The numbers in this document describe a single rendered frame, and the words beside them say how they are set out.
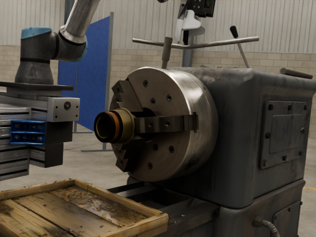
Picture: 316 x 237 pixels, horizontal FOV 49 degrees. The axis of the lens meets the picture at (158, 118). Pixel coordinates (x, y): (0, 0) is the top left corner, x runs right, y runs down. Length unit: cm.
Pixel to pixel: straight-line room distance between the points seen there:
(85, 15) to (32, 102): 40
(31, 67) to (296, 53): 993
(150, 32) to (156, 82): 1139
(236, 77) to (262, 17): 1033
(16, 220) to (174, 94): 46
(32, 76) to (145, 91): 63
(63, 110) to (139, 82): 48
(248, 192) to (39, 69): 92
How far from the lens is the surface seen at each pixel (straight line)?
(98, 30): 665
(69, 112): 139
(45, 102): 136
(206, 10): 93
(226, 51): 1127
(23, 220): 82
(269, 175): 119
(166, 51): 95
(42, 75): 146
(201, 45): 95
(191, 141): 85
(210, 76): 101
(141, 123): 85
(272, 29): 1117
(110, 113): 84
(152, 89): 93
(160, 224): 79
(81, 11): 144
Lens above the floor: 119
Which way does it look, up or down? 5 degrees down
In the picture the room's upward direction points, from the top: 4 degrees clockwise
